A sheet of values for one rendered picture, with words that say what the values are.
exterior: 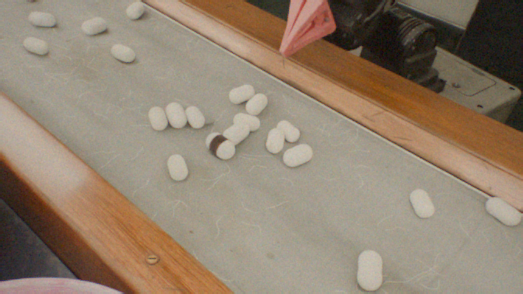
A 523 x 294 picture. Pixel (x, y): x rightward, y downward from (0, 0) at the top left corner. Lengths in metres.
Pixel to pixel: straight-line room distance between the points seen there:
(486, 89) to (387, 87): 0.73
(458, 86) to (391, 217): 0.86
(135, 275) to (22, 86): 0.34
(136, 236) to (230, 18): 0.44
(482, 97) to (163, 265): 1.06
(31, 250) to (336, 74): 0.43
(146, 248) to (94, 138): 0.19
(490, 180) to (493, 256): 0.10
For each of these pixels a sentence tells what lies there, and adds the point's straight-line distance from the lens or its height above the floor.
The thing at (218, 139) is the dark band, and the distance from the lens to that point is 0.52.
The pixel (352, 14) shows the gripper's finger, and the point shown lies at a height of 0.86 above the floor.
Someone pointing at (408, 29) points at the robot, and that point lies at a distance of 1.15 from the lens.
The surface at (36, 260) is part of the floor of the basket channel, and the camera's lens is 0.54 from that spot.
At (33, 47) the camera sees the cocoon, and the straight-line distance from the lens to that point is 0.72.
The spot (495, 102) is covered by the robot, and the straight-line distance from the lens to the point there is 1.33.
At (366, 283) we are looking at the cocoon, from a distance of 0.43.
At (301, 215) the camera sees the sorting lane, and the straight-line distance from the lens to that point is 0.48.
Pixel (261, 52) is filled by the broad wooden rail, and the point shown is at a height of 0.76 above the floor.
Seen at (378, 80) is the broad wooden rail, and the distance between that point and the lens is 0.67.
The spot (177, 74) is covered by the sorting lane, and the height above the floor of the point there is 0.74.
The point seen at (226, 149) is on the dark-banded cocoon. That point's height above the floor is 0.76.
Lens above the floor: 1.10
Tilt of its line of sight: 40 degrees down
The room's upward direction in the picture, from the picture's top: 8 degrees clockwise
